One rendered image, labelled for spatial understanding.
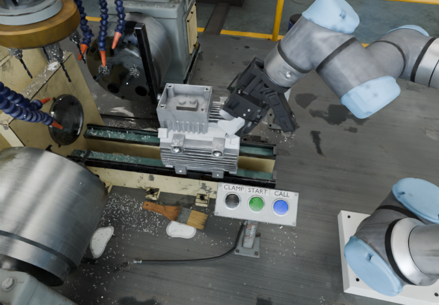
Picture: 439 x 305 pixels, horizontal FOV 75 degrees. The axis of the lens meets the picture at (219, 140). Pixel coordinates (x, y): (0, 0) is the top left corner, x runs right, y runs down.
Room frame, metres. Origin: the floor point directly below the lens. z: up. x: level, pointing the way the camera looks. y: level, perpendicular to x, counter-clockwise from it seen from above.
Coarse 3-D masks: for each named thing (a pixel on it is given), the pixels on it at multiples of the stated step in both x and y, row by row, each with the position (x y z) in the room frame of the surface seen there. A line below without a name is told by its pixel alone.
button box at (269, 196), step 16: (224, 192) 0.31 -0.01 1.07; (240, 192) 0.31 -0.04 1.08; (256, 192) 0.31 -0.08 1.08; (272, 192) 0.31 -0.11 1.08; (288, 192) 0.31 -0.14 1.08; (224, 208) 0.28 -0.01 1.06; (240, 208) 0.28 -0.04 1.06; (272, 208) 0.28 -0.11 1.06; (288, 208) 0.28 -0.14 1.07; (288, 224) 0.25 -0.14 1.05
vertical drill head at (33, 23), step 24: (0, 0) 0.54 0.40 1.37; (24, 0) 0.54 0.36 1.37; (48, 0) 0.58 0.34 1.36; (72, 0) 0.63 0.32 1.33; (0, 24) 0.52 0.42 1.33; (24, 24) 0.52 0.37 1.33; (48, 24) 0.52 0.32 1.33; (72, 24) 0.56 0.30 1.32; (24, 48) 0.50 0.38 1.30; (48, 48) 0.52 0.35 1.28
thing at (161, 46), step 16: (128, 16) 0.91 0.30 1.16; (144, 16) 0.93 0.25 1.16; (112, 32) 0.81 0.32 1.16; (128, 32) 0.82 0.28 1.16; (160, 32) 0.90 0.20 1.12; (96, 48) 0.79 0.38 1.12; (128, 48) 0.78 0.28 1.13; (160, 48) 0.84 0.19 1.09; (96, 64) 0.79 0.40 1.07; (112, 64) 0.78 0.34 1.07; (128, 64) 0.77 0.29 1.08; (160, 64) 0.79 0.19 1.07; (96, 80) 0.71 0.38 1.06; (112, 80) 0.78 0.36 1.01; (128, 80) 0.71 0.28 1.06; (144, 80) 0.77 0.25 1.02; (160, 80) 0.77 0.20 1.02; (128, 96) 0.78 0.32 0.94; (144, 96) 0.77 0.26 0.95
